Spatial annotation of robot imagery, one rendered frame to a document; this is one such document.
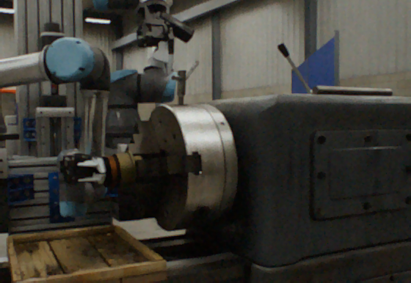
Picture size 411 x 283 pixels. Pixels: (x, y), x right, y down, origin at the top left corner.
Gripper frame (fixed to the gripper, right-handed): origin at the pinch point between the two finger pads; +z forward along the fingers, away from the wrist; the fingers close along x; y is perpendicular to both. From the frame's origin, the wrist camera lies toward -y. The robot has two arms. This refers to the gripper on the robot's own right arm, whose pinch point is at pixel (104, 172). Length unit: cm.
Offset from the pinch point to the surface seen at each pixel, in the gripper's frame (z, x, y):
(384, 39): -712, 224, -933
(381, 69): -724, 148, -935
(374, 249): 18, -21, -65
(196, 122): 7.8, 11.3, -19.5
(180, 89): -0.1, 19.4, -19.1
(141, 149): -4.5, 4.8, -10.4
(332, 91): 15, 19, -53
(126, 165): 0.7, 1.5, -5.0
